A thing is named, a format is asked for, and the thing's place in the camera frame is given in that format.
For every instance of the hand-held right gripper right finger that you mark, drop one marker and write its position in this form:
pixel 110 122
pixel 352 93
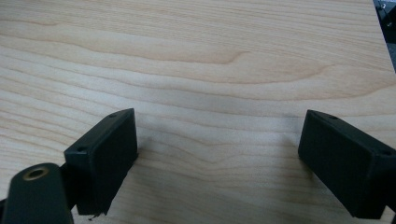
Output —
pixel 339 161

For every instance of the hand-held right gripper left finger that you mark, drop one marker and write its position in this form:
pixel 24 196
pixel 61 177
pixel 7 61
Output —
pixel 99 158

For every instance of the dark metal stand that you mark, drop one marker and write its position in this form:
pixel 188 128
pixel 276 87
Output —
pixel 387 18

